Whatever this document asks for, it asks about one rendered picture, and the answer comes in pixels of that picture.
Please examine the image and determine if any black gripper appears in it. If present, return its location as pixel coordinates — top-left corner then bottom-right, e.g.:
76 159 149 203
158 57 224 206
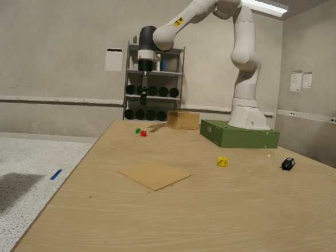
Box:
138 60 153 105

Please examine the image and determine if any small wooden crate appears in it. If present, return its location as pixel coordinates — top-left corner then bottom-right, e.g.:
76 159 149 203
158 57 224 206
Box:
167 111 198 130

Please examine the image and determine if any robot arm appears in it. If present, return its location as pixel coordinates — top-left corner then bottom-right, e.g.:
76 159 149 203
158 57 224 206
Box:
138 0 270 130

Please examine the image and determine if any tan flat mat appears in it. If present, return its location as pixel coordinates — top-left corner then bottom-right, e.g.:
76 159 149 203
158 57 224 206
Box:
117 161 191 192

